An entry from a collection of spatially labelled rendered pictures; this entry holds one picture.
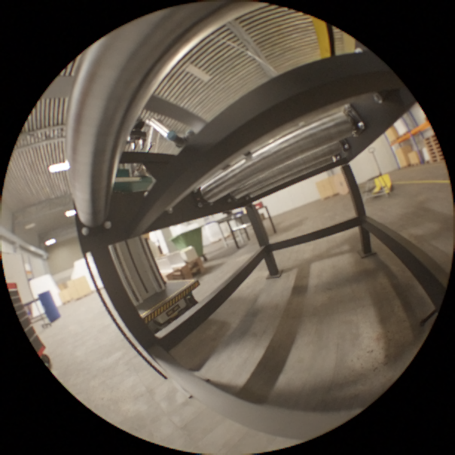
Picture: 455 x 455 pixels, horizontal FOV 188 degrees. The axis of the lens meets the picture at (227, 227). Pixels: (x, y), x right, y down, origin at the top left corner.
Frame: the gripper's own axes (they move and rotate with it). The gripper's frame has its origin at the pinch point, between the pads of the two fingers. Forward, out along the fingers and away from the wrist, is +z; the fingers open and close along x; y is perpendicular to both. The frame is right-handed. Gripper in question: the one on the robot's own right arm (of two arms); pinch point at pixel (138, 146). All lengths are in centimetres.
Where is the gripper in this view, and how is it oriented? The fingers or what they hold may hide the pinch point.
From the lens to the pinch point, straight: 99.3
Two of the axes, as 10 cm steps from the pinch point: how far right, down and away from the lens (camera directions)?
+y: -7.4, 2.9, 6.0
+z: 3.7, 9.3, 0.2
